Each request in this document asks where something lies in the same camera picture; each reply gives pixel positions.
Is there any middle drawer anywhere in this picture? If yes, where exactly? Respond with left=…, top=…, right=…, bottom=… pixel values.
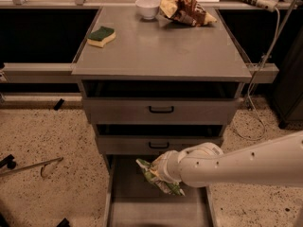
left=95, top=124, right=223, bottom=155

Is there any bottom drawer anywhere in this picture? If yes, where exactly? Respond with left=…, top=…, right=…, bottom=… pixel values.
left=103, top=155, right=218, bottom=227

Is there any white bowl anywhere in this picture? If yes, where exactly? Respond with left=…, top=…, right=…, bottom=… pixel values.
left=135, top=0, right=160, bottom=20

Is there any brown yellow chip bag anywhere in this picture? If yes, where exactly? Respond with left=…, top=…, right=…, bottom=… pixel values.
left=160, top=0, right=217, bottom=27

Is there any top drawer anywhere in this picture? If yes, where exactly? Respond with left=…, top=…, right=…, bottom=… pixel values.
left=82, top=79, right=241, bottom=125

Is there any drawer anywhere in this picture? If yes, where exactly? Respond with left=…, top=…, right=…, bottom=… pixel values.
left=95, top=124, right=223, bottom=155
left=82, top=79, right=241, bottom=125
left=103, top=155, right=218, bottom=227

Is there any metal rod on floor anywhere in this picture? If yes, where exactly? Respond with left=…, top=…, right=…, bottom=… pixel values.
left=0, top=157, right=63, bottom=178

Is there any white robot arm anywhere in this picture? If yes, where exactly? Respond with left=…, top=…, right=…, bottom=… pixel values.
left=150, top=131, right=303, bottom=227

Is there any green yellow sponge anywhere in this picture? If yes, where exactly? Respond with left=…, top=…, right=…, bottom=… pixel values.
left=87, top=26, right=116, bottom=48

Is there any green jalapeno chip bag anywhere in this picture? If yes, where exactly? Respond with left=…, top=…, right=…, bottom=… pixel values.
left=135, top=158, right=185, bottom=196

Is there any black caster wheel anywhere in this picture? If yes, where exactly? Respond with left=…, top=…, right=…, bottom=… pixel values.
left=0, top=154, right=16, bottom=169

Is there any white cable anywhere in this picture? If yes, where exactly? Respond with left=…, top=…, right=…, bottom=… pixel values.
left=231, top=7, right=282, bottom=142

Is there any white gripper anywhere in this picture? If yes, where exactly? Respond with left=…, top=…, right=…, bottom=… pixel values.
left=150, top=143, right=223, bottom=184

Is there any dark cabinet at right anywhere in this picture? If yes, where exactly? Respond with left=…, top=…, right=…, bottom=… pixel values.
left=272, top=28, right=303, bottom=129

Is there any grey drawer cabinet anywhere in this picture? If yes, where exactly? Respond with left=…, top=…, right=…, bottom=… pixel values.
left=71, top=5, right=253, bottom=227

